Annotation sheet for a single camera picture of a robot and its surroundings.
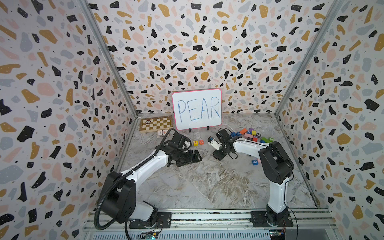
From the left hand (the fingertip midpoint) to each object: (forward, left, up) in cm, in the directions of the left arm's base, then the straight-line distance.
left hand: (197, 160), depth 83 cm
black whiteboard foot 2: (+31, -8, -10) cm, 33 cm away
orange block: (+29, -34, -12) cm, 47 cm away
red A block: (+19, -3, -11) cm, 22 cm away
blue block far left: (+26, -27, -12) cm, 39 cm away
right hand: (+11, -13, -12) cm, 21 cm away
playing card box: (+26, +26, -10) cm, 38 cm away
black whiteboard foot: (+30, +6, -10) cm, 32 cm away
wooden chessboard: (+34, +32, -8) cm, 47 cm away
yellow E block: (+19, +2, -11) cm, 22 cm away
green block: (+21, -51, -12) cm, 56 cm away
